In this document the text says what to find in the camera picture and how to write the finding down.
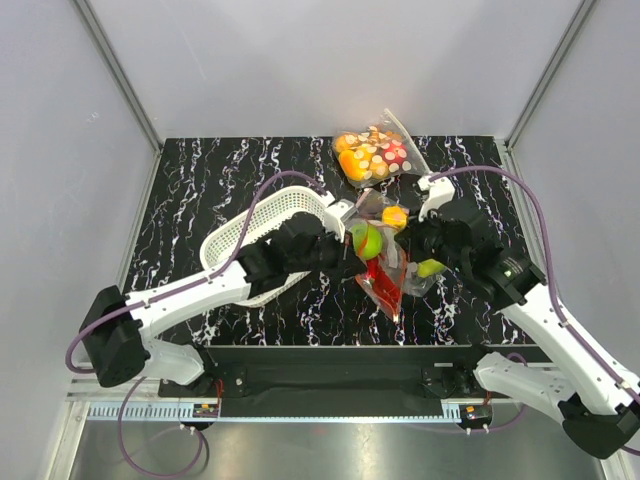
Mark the dotted bag with yellow pepper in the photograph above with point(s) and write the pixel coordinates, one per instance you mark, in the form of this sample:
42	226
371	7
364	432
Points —
370	205

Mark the yellow fake bell pepper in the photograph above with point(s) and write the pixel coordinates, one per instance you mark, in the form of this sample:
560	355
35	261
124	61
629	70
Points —
395	216

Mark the dotted bag of orange fruit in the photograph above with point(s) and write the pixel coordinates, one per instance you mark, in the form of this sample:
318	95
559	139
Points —
378	151

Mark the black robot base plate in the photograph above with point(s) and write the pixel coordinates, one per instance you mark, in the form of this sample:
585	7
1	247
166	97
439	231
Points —
364	383

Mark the clear red-zip bag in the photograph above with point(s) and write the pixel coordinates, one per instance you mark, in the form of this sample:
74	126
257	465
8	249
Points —
386	263

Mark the green fake apple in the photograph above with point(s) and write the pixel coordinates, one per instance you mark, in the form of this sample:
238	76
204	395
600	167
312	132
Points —
367	241

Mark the white slotted cable duct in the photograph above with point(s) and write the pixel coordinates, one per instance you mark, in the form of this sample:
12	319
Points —
192	412

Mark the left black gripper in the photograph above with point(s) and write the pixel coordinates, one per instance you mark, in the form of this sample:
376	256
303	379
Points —
347	264

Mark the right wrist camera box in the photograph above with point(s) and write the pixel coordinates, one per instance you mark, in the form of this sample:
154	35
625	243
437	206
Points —
438	192

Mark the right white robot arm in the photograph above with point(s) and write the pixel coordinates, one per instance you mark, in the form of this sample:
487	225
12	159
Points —
593	396

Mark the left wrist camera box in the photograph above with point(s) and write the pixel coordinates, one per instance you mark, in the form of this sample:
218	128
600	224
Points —
335	217

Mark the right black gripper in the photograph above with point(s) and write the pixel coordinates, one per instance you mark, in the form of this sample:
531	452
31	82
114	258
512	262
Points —
408	239

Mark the white perforated plastic basket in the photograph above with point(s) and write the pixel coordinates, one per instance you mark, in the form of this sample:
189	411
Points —
268	215

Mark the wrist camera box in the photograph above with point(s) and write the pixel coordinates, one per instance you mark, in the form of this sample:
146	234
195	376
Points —
335	217
438	192

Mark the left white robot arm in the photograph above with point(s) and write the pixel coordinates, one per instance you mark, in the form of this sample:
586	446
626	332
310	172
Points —
120	333

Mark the green fake pear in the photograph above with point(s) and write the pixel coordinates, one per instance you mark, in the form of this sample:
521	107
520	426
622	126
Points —
429	268

